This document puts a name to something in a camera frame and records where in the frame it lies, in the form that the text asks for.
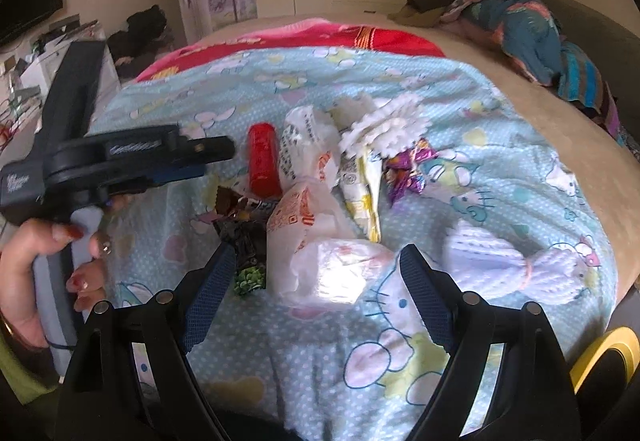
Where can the green wrapper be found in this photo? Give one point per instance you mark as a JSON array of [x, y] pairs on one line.
[[248, 280]]

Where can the black bag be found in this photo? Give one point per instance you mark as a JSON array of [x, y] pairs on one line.
[[142, 33]]

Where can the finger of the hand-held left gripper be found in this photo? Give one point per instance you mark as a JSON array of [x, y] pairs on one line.
[[207, 151], [160, 178]]

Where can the lavender knitted cloth bundle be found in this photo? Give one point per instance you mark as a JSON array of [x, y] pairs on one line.
[[495, 256]]

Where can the colourful clothes pile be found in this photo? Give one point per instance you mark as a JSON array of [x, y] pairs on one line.
[[525, 33]]

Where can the red cylindrical tube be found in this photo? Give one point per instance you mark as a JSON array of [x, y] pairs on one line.
[[265, 158]]

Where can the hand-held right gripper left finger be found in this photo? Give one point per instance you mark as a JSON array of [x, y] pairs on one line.
[[212, 293]]

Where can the blue cartoon print blanket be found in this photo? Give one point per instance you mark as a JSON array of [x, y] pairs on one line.
[[320, 346]]

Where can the yellow white snack packet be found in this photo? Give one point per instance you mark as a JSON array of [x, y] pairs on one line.
[[362, 191]]

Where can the white orange-print plastic bag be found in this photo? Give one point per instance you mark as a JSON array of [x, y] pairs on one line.
[[300, 221]]

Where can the dark brown snack wrapper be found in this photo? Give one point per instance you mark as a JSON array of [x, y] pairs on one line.
[[245, 226]]

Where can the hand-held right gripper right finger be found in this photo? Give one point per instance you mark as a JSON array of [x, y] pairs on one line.
[[425, 301]]

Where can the white dresser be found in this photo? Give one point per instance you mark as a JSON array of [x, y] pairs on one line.
[[35, 71]]

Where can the white foam fruit net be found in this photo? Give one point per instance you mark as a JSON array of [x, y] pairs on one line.
[[390, 128]]

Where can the white grey-print plastic bag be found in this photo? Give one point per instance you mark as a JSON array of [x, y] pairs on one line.
[[305, 141]]

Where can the beige bed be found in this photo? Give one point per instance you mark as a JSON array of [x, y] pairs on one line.
[[540, 121]]

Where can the dark brown clothes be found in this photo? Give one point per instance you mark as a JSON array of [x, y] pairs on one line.
[[420, 3]]

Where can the red pink blanket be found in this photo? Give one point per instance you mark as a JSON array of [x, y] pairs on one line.
[[320, 38]]

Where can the purple foil wrapper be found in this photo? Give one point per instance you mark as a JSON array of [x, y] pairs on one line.
[[407, 168]]

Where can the person's left hand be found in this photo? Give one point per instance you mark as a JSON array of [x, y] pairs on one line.
[[17, 281]]

